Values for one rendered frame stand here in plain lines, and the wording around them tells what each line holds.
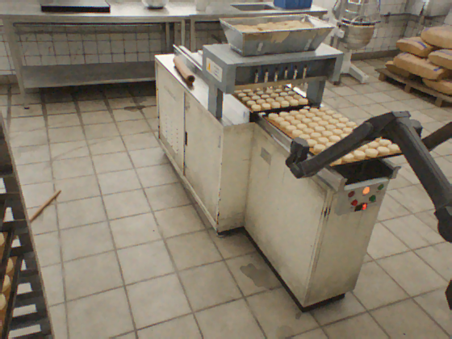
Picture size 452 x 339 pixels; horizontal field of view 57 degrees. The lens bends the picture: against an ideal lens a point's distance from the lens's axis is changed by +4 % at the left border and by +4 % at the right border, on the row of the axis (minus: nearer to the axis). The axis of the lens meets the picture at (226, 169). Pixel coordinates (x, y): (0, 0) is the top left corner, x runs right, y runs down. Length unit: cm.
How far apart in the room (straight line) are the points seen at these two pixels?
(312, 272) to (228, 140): 82
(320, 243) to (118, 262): 123
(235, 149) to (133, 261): 91
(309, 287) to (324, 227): 39
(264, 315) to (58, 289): 112
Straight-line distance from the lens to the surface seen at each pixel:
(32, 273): 138
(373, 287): 265
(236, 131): 226
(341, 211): 188
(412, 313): 262
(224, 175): 238
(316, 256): 205
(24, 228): 127
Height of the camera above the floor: 181
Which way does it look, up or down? 32 degrees down
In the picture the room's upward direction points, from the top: 4 degrees clockwise
